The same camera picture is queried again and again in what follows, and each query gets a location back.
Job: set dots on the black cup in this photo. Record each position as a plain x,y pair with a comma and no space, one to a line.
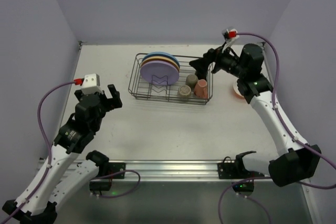
201,75

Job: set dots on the pink cup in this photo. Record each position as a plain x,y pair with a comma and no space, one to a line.
200,89

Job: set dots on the blue plate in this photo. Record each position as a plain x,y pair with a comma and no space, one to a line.
160,52

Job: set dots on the orange white bowl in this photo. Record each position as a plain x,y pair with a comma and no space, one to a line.
236,91

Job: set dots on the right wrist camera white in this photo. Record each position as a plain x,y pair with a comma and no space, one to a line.
230,36

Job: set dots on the aluminium rail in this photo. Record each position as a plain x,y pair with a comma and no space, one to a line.
170,170

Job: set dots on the orange plate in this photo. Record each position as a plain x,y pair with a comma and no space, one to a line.
172,56

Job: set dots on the grey-green cup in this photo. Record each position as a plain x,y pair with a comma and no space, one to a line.
191,80

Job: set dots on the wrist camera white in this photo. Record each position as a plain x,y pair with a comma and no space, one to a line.
91,84
230,36

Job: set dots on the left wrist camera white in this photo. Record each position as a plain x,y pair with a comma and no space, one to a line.
91,84

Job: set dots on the black wire dish rack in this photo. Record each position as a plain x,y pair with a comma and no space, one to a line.
143,90

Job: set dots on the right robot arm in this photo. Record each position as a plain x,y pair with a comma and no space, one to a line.
296,159

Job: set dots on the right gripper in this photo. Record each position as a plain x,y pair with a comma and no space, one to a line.
212,57

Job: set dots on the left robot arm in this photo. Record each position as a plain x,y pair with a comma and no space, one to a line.
48,191

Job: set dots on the yellow plate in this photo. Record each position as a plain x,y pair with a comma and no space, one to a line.
164,58

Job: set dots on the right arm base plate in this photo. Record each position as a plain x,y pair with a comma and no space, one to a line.
234,169

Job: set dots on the purple plate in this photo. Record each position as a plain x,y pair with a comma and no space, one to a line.
159,73

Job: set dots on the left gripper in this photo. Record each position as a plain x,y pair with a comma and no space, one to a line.
105,99

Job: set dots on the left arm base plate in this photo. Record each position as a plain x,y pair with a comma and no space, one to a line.
111,168

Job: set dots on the speckled grey cup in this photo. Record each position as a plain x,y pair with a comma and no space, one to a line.
184,91

